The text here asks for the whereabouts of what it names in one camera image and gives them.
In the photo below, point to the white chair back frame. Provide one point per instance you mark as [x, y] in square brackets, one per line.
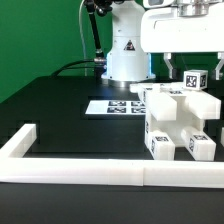
[200, 103]

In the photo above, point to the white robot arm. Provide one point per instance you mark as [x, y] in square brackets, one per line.
[127, 62]

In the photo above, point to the white tagged cube nut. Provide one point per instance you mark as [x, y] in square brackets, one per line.
[195, 79]
[222, 136]

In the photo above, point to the white chair seat part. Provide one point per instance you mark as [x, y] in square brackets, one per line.
[176, 120]

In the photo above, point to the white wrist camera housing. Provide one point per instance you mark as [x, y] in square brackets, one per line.
[157, 3]

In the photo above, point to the white U-shaped obstacle fence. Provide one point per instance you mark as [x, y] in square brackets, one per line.
[16, 168]

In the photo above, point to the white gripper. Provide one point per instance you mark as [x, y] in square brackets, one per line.
[163, 31]

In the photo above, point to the white fiducial marker sheet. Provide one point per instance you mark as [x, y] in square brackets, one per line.
[112, 107]

